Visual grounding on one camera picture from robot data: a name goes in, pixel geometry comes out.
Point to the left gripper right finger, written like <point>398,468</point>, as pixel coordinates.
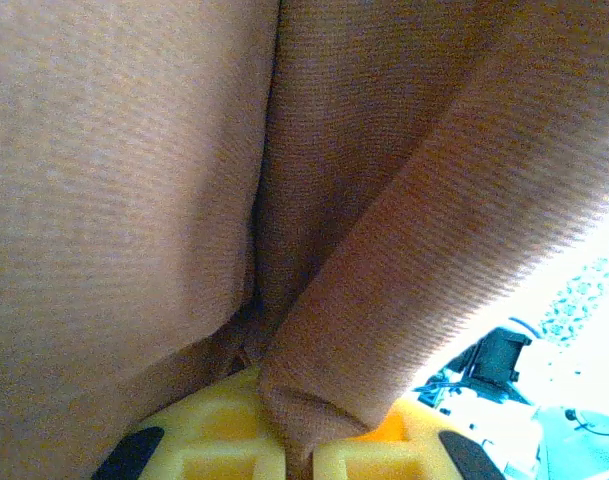
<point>404,450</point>

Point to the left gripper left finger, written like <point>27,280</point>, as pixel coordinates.
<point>219,430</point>

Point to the brown long pants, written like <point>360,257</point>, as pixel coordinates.
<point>184,175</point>

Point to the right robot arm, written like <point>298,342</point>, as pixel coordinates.
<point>499,355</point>

